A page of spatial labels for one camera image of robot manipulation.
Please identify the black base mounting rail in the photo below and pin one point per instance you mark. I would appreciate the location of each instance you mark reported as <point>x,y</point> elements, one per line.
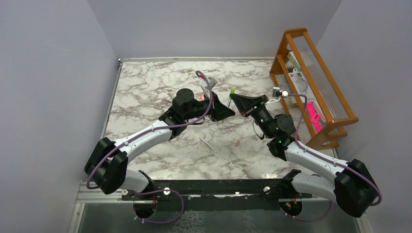
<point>213,195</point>

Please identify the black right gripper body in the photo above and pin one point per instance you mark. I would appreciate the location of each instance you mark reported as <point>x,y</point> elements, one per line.
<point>258,112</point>

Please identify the pink item in rack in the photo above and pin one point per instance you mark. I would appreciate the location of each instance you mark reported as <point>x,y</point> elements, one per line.
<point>314,117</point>

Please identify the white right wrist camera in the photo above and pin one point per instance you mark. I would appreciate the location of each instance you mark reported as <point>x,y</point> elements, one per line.
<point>279,93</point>

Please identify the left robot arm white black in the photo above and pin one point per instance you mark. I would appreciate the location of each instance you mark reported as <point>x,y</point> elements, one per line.
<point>107,165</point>

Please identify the white booklet in rack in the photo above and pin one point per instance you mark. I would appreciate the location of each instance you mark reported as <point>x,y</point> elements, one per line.
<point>298,78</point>

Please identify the orange wooden rack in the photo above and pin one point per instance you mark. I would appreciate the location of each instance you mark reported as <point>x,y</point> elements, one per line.
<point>333,108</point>

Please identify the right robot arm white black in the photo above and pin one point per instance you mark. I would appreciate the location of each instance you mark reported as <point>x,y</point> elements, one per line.
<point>348,184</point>

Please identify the white green marker pen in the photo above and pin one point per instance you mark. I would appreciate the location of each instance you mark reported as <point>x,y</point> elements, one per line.
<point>207,144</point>

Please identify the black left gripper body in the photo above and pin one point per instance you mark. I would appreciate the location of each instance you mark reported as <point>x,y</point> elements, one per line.
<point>212,111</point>

